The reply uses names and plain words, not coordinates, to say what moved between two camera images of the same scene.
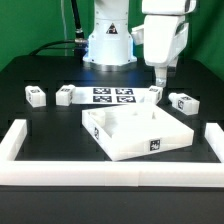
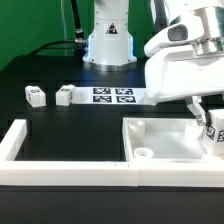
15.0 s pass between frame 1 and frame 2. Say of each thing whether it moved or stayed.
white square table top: moved
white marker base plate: stayed
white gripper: moved
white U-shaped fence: stayed
